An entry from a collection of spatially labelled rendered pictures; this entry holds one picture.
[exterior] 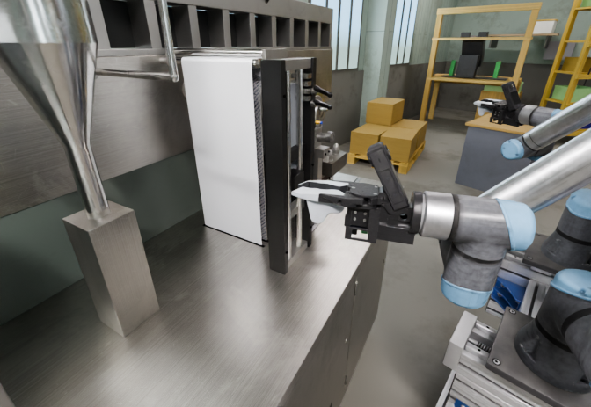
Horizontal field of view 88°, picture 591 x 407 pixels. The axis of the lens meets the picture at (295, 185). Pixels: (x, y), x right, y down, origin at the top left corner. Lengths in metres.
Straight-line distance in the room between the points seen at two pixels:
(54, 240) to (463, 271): 0.89
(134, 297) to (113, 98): 0.50
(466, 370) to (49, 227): 1.09
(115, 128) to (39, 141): 0.17
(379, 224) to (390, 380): 1.33
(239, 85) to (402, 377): 1.53
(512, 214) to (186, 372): 0.62
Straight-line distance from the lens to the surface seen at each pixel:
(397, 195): 0.51
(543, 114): 1.46
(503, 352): 0.94
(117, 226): 0.68
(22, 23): 0.57
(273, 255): 0.84
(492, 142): 3.77
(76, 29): 0.58
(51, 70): 0.58
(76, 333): 0.87
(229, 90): 0.84
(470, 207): 0.52
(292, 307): 0.78
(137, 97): 0.97
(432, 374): 1.88
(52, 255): 0.96
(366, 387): 1.75
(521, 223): 0.54
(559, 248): 1.32
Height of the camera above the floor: 1.47
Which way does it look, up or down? 25 degrees down
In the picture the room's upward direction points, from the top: straight up
